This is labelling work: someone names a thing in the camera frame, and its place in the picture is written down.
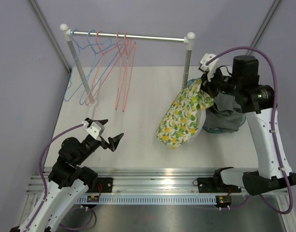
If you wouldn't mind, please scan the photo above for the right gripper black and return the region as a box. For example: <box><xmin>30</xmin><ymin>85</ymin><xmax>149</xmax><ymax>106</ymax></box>
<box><xmin>197</xmin><ymin>66</ymin><xmax>241</xmax><ymax>99</ymax></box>

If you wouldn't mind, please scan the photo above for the plain grey skirt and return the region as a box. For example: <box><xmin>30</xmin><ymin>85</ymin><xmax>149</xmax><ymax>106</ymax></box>
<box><xmin>203</xmin><ymin>93</ymin><xmax>245</xmax><ymax>133</ymax></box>

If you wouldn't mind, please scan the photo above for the lemon print skirt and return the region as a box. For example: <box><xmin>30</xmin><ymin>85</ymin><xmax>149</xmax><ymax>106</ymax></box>
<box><xmin>155</xmin><ymin>78</ymin><xmax>213</xmax><ymax>149</ymax></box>

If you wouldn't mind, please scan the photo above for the blue wire hanger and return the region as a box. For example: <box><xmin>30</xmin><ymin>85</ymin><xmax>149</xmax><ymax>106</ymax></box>
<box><xmin>63</xmin><ymin>27</ymin><xmax>92</xmax><ymax>102</ymax></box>
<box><xmin>79</xmin><ymin>29</ymin><xmax>100</xmax><ymax>105</ymax></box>

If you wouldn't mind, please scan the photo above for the pink wire hanger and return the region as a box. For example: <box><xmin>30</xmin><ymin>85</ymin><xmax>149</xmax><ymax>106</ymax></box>
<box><xmin>84</xmin><ymin>30</ymin><xmax>126</xmax><ymax>106</ymax></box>
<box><xmin>115</xmin><ymin>33</ymin><xmax>132</xmax><ymax>110</ymax></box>
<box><xmin>122</xmin><ymin>39</ymin><xmax>137</xmax><ymax>113</ymax></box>

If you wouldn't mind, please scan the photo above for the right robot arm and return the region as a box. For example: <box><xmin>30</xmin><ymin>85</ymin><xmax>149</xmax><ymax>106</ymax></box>
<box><xmin>198</xmin><ymin>53</ymin><xmax>296</xmax><ymax>196</ymax></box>

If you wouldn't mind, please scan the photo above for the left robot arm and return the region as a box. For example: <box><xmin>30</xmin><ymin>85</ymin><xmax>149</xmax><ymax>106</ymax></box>
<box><xmin>11</xmin><ymin>118</ymin><xmax>124</xmax><ymax>232</ymax></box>

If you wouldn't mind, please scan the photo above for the clothes rack silver white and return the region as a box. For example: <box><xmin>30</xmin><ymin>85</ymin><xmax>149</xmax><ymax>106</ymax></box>
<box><xmin>60</xmin><ymin>24</ymin><xmax>196</xmax><ymax>106</ymax></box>

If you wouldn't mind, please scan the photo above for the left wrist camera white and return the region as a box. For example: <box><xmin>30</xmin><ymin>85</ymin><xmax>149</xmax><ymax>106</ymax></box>
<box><xmin>83</xmin><ymin>121</ymin><xmax>105</xmax><ymax>140</ymax></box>

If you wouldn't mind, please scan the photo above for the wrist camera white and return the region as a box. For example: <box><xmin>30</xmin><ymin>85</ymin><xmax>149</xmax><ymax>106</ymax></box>
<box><xmin>198</xmin><ymin>53</ymin><xmax>219</xmax><ymax>82</ymax></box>
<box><xmin>83</xmin><ymin>121</ymin><xmax>105</xmax><ymax>140</ymax></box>

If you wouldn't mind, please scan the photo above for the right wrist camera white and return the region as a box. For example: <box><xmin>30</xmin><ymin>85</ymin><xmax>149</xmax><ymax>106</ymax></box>
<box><xmin>198</xmin><ymin>53</ymin><xmax>219</xmax><ymax>82</ymax></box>

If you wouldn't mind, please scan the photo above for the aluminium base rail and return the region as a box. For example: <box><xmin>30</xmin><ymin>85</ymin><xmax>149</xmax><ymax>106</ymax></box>
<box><xmin>27</xmin><ymin>168</ymin><xmax>290</xmax><ymax>195</ymax></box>

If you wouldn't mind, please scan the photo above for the white slotted cable duct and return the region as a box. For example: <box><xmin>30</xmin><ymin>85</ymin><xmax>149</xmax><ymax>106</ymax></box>
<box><xmin>76</xmin><ymin>195</ymin><xmax>216</xmax><ymax>205</ymax></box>

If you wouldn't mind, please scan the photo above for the right frame post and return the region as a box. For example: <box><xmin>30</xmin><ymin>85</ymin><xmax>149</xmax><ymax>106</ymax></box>
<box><xmin>250</xmin><ymin>0</ymin><xmax>283</xmax><ymax>48</ymax></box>

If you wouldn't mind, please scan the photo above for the frame post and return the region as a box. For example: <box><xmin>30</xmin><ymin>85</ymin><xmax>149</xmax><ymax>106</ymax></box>
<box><xmin>27</xmin><ymin>0</ymin><xmax>71</xmax><ymax>74</ymax></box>
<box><xmin>250</xmin><ymin>0</ymin><xmax>283</xmax><ymax>48</ymax></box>

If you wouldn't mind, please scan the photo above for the left frame post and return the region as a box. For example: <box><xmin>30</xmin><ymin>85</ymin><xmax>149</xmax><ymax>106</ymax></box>
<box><xmin>27</xmin><ymin>0</ymin><xmax>71</xmax><ymax>74</ymax></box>

